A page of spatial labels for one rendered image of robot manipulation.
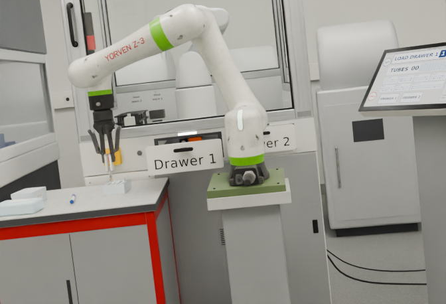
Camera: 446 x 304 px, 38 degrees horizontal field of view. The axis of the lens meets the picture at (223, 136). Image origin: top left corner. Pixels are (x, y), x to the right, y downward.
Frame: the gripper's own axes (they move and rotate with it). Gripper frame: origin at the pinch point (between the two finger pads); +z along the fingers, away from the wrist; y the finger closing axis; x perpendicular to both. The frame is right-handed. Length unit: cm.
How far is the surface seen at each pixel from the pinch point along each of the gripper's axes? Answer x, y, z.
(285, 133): 35, 69, -1
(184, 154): 0.0, 29.4, 0.1
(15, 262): -29, -30, 28
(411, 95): 8, 118, -13
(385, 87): 21, 110, -16
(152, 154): -0.8, 17.2, -1.6
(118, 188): -1.5, 2.7, 9.9
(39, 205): -21.8, -21.3, 10.1
